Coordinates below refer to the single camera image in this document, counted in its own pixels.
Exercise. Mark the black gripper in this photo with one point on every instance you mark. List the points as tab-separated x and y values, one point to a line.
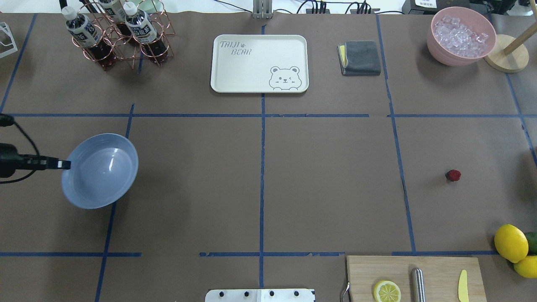
9	160

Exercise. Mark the red strawberry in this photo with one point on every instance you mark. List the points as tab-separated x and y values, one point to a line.
453	175

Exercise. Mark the blue plate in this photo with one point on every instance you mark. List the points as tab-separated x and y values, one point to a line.
103	168

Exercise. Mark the dark drink bottle front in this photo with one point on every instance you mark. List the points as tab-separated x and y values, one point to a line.
88	37

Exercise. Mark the dark drink bottle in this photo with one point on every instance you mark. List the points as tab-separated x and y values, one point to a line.
141	26
88	37
114	10

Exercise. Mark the dark drink bottle middle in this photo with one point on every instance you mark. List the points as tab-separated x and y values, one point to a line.
141	26

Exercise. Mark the dark drink bottle back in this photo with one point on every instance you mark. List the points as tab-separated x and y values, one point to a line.
114	10

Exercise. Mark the cream bear tray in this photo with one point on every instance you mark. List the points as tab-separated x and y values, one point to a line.
256	63

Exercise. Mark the grey folded cloth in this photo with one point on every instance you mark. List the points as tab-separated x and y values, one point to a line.
359	58

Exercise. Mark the lemon half slice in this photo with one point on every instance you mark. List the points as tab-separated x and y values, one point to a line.
386	291

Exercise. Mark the pink bowl of ice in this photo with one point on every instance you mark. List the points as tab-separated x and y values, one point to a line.
460	36

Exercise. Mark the yellow plastic knife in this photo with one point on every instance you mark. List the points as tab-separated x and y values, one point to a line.
463	295

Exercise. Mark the whole yellow lemon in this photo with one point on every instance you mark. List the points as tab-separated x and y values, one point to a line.
511	243

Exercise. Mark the wooden cup stand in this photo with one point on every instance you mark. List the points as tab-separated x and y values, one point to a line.
510	55

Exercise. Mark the green lime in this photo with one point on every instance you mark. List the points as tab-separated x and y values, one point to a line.
531	238

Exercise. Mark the copper wire bottle rack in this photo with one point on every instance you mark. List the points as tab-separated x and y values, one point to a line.
123	50

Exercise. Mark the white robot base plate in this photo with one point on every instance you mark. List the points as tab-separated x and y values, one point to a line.
261	295

